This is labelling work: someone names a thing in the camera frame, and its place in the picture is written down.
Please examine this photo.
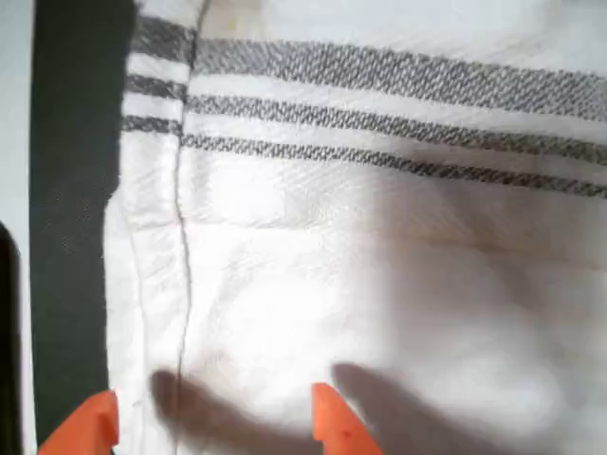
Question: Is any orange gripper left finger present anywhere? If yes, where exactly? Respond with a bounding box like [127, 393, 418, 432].
[37, 389, 120, 455]

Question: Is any white striped dish towel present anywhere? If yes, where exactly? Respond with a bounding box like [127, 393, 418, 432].
[101, 0, 607, 455]

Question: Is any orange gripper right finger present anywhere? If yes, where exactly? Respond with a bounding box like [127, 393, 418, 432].
[311, 382, 383, 455]

